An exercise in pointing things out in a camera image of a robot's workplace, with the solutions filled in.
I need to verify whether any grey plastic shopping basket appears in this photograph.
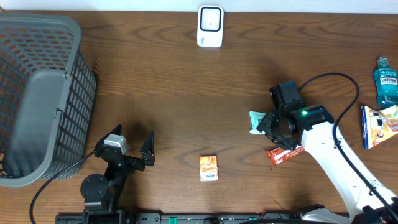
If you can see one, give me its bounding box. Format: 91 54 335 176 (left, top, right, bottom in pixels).
1 13 96 187

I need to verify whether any small orange tissue pack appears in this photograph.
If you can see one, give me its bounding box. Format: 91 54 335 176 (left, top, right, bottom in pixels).
200 156 218 182

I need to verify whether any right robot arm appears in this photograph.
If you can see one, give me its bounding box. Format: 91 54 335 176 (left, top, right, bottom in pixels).
257 81 397 223

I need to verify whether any light green wet wipes pack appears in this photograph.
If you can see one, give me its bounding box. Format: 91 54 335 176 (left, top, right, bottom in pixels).
249 111 266 134

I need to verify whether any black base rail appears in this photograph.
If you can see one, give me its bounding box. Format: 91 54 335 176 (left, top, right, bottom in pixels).
55 212 300 224

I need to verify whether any yellow snack bag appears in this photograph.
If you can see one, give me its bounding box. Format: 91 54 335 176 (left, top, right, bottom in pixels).
361 105 397 149

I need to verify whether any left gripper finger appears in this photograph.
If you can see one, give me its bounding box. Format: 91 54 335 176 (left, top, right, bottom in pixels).
140 131 155 166
96 124 122 146

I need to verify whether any white barcode scanner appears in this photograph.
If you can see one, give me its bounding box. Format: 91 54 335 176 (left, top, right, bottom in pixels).
197 5 224 48

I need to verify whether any orange snack bar wrapper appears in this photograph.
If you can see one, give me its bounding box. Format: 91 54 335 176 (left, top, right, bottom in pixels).
266 146 305 166

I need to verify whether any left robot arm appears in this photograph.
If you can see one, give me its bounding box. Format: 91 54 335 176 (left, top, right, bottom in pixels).
80 124 155 224

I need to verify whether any teal mouthwash bottle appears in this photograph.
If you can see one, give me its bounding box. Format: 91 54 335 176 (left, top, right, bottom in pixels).
373 57 397 108

